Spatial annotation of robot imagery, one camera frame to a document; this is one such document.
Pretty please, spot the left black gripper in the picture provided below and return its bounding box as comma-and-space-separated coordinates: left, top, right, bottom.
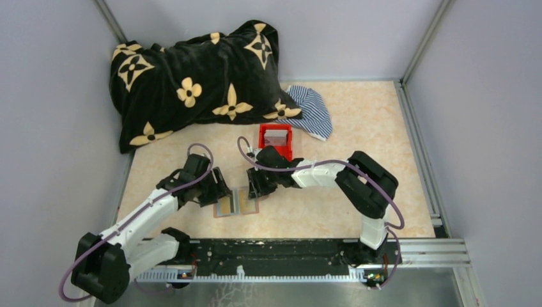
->
194, 166, 232, 208

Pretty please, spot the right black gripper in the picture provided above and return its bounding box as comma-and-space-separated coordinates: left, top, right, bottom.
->
247, 165, 279, 200

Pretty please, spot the gold striped credit card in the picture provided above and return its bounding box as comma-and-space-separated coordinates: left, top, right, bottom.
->
216, 196, 235, 217

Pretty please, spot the pink leather card holder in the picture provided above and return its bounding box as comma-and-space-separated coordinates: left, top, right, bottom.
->
213, 187, 252, 218

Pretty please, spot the red plastic bin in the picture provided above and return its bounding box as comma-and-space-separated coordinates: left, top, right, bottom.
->
258, 123, 293, 161

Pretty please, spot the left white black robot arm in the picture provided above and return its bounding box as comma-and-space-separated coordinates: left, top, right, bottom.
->
59, 153, 231, 304

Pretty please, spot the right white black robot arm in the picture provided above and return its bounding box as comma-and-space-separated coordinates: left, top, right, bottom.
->
243, 146, 398, 264

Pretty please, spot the grey card in bin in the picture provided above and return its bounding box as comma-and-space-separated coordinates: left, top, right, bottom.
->
263, 129, 288, 146

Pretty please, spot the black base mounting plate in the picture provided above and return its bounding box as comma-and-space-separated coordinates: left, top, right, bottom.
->
151, 238, 402, 277

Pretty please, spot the blue white striped cloth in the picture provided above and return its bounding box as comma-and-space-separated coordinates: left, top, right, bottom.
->
275, 85, 333, 141

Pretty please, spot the black floral plush blanket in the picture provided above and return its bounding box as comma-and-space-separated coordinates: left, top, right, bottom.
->
109, 20, 304, 154

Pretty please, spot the white cable duct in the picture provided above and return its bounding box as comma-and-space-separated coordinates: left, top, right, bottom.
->
135, 265, 367, 283

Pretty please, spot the aluminium frame rail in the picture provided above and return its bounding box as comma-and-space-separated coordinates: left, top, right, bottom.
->
88, 238, 471, 269

